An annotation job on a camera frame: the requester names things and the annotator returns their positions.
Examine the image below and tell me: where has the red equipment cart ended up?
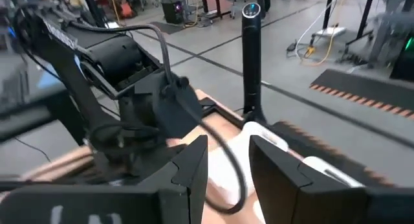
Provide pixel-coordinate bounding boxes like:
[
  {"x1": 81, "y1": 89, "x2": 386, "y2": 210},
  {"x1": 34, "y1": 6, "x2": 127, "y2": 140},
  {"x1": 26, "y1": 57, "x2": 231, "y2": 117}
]
[{"x1": 200, "y1": 0, "x2": 232, "y2": 20}]

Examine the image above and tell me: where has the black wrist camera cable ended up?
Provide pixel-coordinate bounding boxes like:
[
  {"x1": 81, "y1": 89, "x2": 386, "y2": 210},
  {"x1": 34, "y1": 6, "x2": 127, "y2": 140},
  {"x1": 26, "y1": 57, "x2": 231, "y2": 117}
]
[
  {"x1": 176, "y1": 84, "x2": 248, "y2": 215},
  {"x1": 69, "y1": 21, "x2": 174, "y2": 85}
]

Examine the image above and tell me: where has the yellow power cable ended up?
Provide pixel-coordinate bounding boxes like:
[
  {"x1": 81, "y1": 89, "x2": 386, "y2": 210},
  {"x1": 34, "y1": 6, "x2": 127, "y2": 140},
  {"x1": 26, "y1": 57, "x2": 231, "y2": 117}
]
[{"x1": 302, "y1": 0, "x2": 343, "y2": 67}]

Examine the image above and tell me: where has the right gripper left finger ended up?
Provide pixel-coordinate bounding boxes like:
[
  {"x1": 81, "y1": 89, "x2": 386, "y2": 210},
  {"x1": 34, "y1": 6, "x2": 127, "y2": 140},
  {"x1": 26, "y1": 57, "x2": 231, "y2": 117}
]
[{"x1": 138, "y1": 135, "x2": 209, "y2": 224}]

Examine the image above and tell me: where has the dark floor mat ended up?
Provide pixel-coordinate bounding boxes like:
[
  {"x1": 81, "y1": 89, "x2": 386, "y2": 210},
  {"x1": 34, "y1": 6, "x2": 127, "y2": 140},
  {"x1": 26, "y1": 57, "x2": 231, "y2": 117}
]
[{"x1": 149, "y1": 21, "x2": 186, "y2": 36}]

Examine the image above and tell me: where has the black metal stand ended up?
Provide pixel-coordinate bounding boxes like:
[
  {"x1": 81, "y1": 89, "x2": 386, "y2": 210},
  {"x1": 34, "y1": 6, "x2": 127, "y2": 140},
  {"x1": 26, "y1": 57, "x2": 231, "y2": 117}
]
[{"x1": 323, "y1": 0, "x2": 378, "y2": 55}]

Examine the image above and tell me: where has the black tower fan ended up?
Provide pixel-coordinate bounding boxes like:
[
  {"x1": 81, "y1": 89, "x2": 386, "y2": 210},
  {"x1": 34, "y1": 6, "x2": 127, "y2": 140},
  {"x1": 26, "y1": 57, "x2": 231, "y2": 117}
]
[{"x1": 241, "y1": 2, "x2": 269, "y2": 125}]

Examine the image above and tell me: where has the grey rolling chair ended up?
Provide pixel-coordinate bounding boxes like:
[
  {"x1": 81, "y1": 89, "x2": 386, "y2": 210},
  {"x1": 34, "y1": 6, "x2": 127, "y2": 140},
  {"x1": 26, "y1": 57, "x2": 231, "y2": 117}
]
[{"x1": 224, "y1": 0, "x2": 248, "y2": 19}]

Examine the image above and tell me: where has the white floor cable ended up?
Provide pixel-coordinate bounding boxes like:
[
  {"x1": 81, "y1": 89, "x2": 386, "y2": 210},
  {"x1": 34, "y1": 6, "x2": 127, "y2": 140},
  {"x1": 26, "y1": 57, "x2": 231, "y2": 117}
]
[{"x1": 294, "y1": 0, "x2": 337, "y2": 53}]

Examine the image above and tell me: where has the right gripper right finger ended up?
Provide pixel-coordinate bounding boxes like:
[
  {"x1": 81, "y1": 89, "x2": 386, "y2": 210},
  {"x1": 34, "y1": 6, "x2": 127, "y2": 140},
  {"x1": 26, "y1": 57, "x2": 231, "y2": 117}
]
[{"x1": 249, "y1": 135, "x2": 368, "y2": 224}]

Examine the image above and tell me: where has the grey desk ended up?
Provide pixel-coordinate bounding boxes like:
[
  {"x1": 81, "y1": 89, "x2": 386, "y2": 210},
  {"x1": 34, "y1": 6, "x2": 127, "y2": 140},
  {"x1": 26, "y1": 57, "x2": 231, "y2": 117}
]
[{"x1": 0, "y1": 87, "x2": 85, "y2": 144}]

